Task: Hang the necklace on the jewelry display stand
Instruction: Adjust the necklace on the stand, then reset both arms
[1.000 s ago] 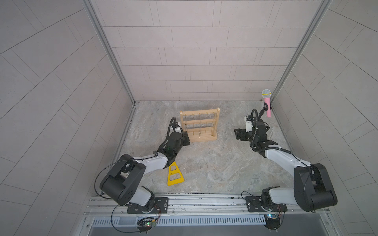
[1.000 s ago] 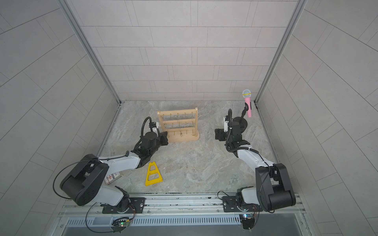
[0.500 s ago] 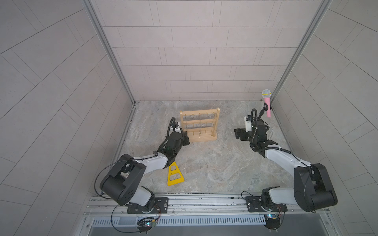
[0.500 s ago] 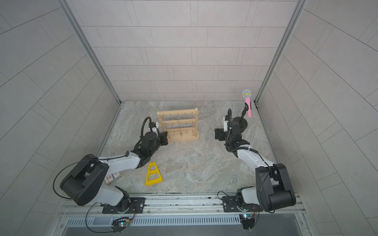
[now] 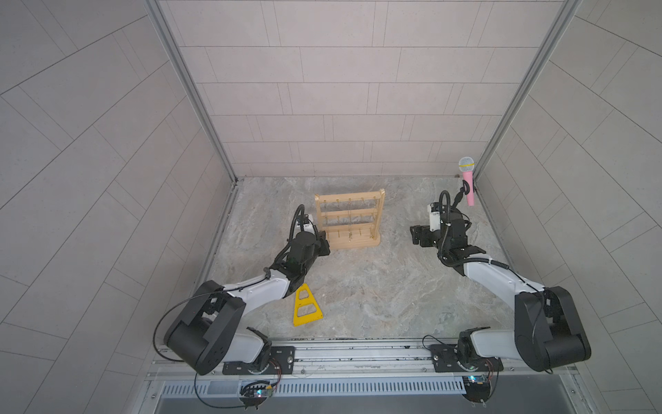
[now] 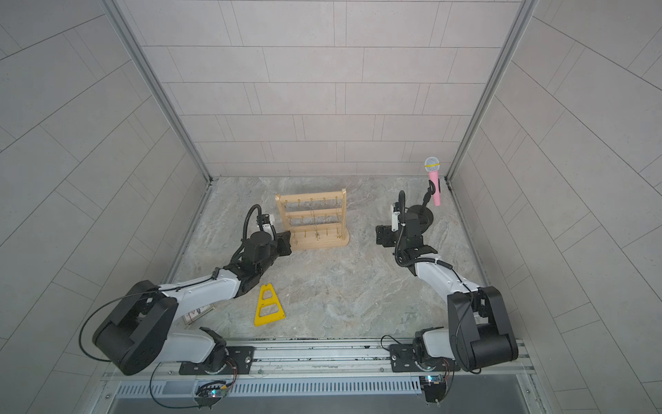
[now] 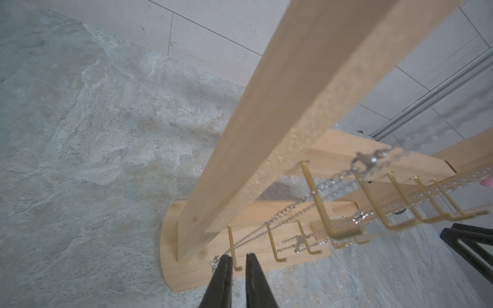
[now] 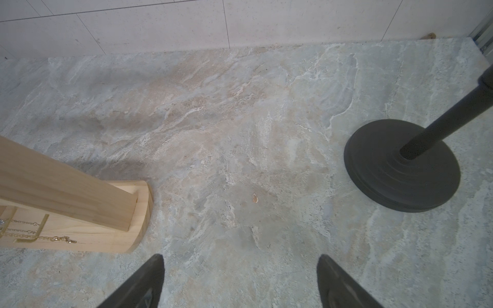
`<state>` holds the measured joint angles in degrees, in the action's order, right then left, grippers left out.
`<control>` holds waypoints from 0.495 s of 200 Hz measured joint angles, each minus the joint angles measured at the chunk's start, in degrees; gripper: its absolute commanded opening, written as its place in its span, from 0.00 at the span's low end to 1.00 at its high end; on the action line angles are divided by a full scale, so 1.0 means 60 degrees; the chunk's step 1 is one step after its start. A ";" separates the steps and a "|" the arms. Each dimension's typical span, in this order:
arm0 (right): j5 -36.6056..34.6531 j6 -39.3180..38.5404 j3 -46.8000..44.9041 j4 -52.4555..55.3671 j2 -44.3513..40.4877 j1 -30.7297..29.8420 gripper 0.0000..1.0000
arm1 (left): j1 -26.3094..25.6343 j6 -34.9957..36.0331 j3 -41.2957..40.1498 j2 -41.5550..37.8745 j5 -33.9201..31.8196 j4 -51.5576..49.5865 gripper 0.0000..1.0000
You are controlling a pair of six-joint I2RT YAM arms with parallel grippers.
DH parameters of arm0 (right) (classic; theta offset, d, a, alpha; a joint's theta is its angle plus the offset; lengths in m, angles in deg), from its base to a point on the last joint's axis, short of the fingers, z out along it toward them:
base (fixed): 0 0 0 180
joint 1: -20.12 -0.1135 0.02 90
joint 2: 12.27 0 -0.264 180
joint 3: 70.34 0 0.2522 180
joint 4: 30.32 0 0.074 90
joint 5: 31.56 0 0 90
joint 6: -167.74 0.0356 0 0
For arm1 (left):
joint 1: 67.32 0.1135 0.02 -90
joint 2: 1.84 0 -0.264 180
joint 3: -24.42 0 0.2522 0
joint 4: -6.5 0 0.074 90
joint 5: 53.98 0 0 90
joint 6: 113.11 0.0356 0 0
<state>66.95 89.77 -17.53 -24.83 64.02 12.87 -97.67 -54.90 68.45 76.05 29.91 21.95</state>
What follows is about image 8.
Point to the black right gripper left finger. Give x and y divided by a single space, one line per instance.
142 289

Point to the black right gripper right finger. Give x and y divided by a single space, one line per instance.
338 289

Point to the wooden jewelry display stand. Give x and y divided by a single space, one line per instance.
46 204

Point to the black microphone stand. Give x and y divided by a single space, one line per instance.
408 168

